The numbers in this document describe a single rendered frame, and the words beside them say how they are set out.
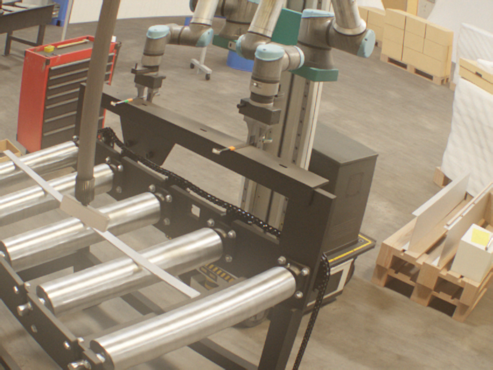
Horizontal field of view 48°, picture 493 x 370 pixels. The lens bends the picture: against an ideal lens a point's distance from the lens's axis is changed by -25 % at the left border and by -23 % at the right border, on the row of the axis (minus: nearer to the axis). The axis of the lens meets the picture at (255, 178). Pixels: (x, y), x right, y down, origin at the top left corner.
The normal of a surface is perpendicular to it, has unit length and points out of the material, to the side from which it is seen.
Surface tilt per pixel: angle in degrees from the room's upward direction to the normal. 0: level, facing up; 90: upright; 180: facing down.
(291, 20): 90
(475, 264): 90
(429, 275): 90
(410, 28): 90
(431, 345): 0
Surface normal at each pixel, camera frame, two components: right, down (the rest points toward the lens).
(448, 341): 0.16, -0.91
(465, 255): -0.59, 0.23
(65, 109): 0.76, 0.37
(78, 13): 0.43, 0.42
